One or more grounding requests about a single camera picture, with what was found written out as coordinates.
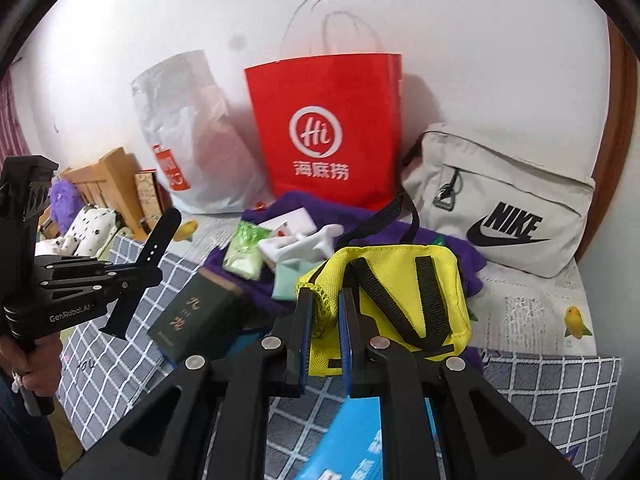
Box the red paper bag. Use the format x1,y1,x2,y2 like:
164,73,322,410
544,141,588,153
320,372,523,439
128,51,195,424
244,0,403,213

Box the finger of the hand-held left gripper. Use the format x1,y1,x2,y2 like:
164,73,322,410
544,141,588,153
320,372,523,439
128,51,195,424
135,207,183,281
97,280,151,343

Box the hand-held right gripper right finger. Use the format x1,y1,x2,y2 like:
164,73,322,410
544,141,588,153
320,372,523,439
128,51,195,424
337,287,583,480

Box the wooden headboard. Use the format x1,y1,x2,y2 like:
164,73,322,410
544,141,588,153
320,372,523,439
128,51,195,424
60,146,151,241

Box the dark green tin box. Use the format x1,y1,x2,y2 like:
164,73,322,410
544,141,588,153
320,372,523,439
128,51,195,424
147,267,246,366

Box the white packet with red print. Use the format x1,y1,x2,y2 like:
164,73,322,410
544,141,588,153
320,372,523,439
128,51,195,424
265,221,297,242

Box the white dotted pillow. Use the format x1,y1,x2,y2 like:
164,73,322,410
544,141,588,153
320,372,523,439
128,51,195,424
50,205,121,256

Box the brown wooden door frame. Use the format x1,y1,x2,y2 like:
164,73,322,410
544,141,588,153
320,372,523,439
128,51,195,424
575,15,638,261

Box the brown patterned box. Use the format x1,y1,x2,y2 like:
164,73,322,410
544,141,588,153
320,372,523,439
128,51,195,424
134,170,173,233

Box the person's left hand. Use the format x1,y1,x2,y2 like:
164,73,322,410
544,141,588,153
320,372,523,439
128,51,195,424
0,332,63,401

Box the person's dark trousers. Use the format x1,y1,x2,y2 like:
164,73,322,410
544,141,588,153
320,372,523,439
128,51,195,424
0,375,66,480

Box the white cotton glove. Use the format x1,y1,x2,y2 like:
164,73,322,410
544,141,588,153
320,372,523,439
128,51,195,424
260,224,346,263

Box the purple plaid curtain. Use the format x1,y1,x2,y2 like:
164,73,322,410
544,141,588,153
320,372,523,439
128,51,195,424
0,67,31,161

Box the green tea packet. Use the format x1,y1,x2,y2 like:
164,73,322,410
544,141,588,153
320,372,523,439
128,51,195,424
221,220,268,281

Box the white plastic shopping bag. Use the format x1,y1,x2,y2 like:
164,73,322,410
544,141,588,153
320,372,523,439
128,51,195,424
131,50,276,215

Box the blue tissue pack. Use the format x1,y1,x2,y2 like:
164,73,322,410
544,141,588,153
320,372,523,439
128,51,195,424
295,395,441,480

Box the grey sling bag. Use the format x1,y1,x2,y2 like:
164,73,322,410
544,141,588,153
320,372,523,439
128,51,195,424
400,122,598,280

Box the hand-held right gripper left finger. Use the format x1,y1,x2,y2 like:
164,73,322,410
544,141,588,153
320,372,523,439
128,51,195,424
62,287,318,480

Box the grey checkered blanket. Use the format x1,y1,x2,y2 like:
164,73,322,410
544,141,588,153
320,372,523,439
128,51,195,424
57,235,623,480

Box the light green cloth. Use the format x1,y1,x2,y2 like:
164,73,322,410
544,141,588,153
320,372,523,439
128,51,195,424
272,260,313,301

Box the yellow bag with black straps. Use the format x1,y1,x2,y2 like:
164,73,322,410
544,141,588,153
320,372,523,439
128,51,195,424
295,192,473,378

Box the purple towel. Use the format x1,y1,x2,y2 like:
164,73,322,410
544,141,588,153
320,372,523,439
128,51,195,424
205,190,488,361

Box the purple plush toy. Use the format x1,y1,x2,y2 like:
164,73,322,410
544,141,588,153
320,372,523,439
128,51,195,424
37,177,88,233

